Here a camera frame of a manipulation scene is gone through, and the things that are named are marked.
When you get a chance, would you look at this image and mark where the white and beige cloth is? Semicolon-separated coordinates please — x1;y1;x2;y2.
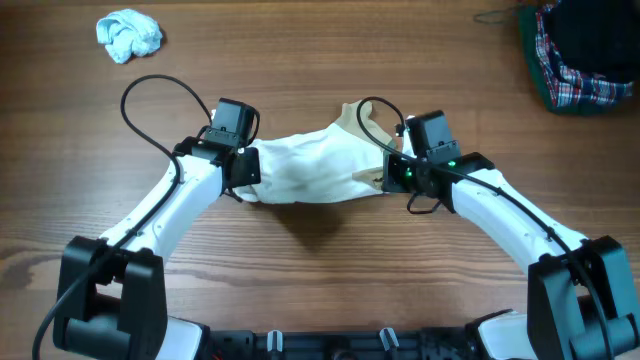
234;102;394;204

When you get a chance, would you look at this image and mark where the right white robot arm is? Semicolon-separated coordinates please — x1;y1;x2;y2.
383;111;639;359

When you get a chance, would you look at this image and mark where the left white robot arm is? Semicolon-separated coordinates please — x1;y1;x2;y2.
52;98;260;359

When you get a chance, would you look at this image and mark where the crumpled light blue sock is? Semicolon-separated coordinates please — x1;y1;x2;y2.
96;9;163;64

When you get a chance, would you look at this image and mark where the plaid lined green basket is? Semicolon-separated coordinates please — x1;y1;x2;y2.
517;0;639;116

